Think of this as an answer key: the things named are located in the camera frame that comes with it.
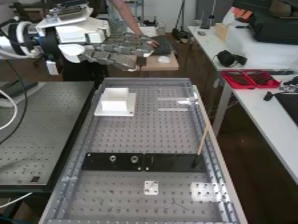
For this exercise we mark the wooden desk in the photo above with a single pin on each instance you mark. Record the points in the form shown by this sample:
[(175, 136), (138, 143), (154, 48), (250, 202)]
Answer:
[(170, 65)]

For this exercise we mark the black plate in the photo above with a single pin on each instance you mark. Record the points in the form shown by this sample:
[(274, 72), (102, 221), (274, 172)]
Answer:
[(168, 163)]

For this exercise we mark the person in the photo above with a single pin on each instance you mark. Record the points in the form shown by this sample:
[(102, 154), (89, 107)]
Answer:
[(126, 16)]

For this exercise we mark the black box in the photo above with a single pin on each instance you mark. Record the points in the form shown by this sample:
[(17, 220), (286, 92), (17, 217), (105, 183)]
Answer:
[(274, 28)]

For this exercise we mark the small square metal plate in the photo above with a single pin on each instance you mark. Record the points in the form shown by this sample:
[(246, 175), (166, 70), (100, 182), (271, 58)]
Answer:
[(150, 188)]

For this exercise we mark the white desk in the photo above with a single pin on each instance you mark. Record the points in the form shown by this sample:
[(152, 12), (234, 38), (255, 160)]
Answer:
[(261, 53), (270, 133)]

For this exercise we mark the thin stick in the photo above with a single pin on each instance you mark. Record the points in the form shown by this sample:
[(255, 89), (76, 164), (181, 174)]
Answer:
[(205, 136)]

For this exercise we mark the small metal nut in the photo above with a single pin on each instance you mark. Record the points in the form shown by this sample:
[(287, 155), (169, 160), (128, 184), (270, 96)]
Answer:
[(112, 158)]

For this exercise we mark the large metal nut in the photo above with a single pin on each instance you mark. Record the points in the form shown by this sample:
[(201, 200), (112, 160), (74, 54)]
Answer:
[(134, 159)]

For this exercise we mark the small white box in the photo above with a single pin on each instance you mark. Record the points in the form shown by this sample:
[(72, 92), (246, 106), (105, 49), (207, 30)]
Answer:
[(114, 100)]

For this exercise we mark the red tray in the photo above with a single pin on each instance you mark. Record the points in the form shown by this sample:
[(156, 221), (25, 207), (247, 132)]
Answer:
[(238, 79), (263, 78)]

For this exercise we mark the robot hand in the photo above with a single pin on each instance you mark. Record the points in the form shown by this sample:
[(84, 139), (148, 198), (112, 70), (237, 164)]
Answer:
[(80, 33)]

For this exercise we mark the clear box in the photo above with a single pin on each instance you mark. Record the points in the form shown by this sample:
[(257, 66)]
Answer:
[(66, 186)]

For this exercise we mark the small black tool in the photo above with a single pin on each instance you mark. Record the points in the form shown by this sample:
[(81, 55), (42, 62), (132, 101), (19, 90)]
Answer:
[(267, 96)]

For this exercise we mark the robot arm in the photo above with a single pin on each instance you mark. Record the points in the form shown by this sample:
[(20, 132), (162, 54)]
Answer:
[(26, 36)]

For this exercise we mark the black headphones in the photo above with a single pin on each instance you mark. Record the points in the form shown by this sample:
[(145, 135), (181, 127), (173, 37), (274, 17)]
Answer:
[(227, 57)]

